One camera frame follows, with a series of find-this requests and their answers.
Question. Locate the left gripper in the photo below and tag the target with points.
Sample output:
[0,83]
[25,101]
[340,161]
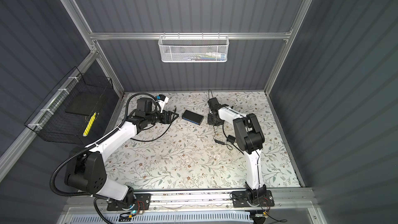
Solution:
[168,114]

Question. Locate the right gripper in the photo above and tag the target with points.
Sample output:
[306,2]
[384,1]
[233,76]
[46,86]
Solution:
[210,122]

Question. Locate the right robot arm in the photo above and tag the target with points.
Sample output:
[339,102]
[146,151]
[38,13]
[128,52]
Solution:
[249,139]

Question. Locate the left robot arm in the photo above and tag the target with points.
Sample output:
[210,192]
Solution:
[84,173]

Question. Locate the floral patterned table mat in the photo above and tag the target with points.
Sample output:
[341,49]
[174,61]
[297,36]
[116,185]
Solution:
[184,156]

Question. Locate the items in white basket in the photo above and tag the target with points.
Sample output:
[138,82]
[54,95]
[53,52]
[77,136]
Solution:
[208,56]

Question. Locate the yellow marker in basket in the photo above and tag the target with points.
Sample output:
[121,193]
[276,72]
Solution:
[89,125]

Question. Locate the white wire mesh basket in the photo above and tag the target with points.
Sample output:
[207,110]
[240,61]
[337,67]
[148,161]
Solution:
[172,50]

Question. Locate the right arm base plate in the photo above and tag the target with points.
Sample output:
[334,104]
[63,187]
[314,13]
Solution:
[240,199]

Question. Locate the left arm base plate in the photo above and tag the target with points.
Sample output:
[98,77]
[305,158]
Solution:
[131,202]

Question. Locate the white slotted cable duct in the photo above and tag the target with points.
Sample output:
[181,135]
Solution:
[216,217]

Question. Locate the black wire mesh basket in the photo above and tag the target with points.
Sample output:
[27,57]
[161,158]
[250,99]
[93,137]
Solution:
[64,118]

